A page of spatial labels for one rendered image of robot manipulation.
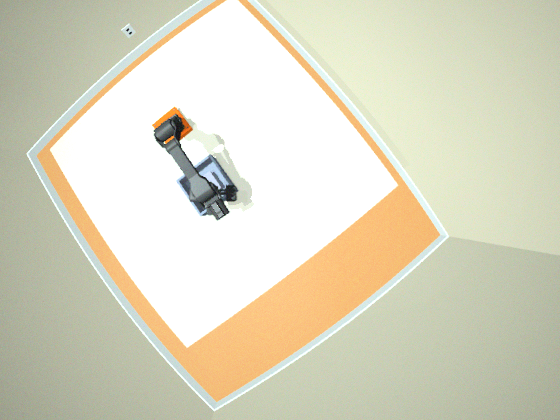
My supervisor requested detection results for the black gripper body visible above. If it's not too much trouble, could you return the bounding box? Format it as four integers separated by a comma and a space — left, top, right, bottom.
188, 185, 236, 202

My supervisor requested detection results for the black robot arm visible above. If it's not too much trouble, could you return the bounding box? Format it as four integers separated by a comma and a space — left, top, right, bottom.
153, 113, 230, 221

